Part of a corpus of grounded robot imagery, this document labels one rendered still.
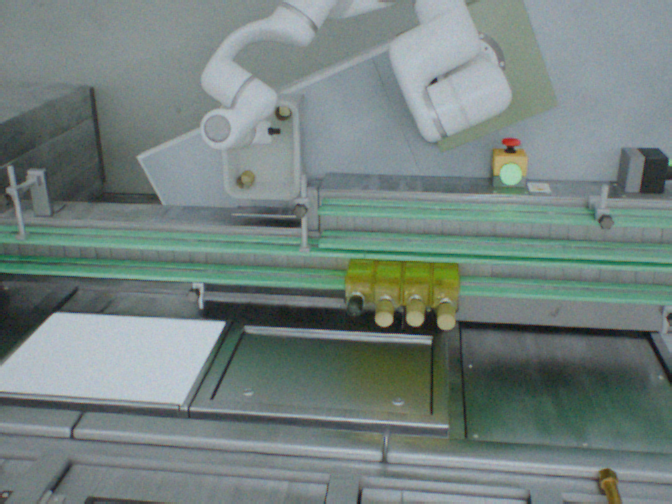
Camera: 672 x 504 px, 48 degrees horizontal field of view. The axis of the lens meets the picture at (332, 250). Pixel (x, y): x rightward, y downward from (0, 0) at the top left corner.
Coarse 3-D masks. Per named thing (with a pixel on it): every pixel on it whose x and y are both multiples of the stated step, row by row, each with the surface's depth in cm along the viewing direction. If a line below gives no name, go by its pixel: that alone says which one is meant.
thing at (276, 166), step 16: (272, 112) 169; (288, 128) 170; (272, 144) 172; (288, 144) 171; (224, 160) 167; (240, 160) 174; (256, 160) 174; (272, 160) 173; (288, 160) 173; (224, 176) 169; (256, 176) 175; (272, 176) 175; (288, 176) 174; (240, 192) 170; (256, 192) 170; (272, 192) 170; (288, 192) 170
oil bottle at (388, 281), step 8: (384, 264) 157; (392, 264) 158; (400, 264) 158; (376, 272) 154; (384, 272) 154; (392, 272) 154; (400, 272) 154; (376, 280) 150; (384, 280) 150; (392, 280) 150; (400, 280) 151; (376, 288) 148; (384, 288) 148; (392, 288) 148; (400, 288) 148; (376, 296) 148; (392, 296) 147; (400, 296) 149; (376, 304) 148; (400, 304) 150
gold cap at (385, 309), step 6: (384, 300) 144; (378, 306) 144; (384, 306) 142; (390, 306) 143; (378, 312) 141; (384, 312) 141; (390, 312) 141; (378, 318) 141; (384, 318) 141; (390, 318) 141; (384, 324) 142
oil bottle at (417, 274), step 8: (408, 264) 156; (416, 264) 156; (424, 264) 156; (408, 272) 153; (416, 272) 153; (424, 272) 153; (408, 280) 149; (416, 280) 149; (424, 280) 149; (408, 288) 147; (416, 288) 147; (424, 288) 147; (408, 296) 147; (424, 296) 146; (424, 304) 147
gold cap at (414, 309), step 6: (414, 300) 143; (408, 306) 143; (414, 306) 141; (420, 306) 142; (408, 312) 140; (414, 312) 140; (420, 312) 140; (408, 318) 141; (414, 318) 140; (420, 318) 140; (414, 324) 141
